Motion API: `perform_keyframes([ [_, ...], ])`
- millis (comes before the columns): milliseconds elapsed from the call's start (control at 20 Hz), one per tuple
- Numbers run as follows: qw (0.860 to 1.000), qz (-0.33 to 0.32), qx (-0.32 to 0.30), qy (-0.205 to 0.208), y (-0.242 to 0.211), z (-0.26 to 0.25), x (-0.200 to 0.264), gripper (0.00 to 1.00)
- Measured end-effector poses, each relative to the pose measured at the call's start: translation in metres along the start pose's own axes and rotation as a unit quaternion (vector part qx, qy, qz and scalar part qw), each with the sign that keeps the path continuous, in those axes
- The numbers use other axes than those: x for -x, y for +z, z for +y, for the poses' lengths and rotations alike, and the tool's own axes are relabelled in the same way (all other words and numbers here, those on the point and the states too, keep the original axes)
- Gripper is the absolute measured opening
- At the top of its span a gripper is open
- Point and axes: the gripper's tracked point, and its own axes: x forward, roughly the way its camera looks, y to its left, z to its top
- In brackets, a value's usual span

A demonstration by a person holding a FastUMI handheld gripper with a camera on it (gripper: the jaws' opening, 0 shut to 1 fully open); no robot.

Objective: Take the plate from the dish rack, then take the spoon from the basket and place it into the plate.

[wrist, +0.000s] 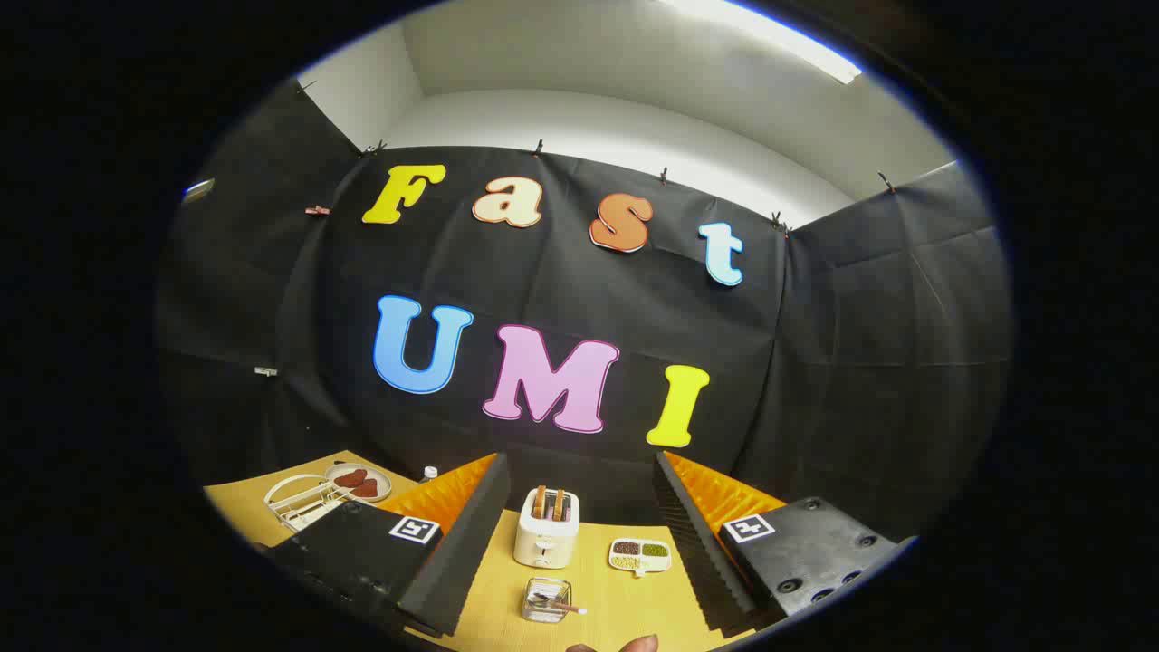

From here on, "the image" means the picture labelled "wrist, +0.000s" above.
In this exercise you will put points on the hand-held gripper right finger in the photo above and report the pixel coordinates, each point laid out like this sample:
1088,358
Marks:
693,543

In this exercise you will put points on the white divided dish with beans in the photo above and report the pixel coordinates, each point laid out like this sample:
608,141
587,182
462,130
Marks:
639,556

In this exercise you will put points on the white toaster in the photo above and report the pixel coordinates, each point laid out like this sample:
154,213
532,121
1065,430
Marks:
543,543

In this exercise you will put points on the brown toast slice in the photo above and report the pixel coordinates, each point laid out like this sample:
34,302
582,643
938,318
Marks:
560,505
540,503

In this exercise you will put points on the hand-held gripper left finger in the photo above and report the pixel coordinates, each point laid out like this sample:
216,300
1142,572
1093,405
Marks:
471,543

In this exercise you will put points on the small plate with red food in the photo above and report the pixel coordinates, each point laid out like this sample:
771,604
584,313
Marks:
337,493

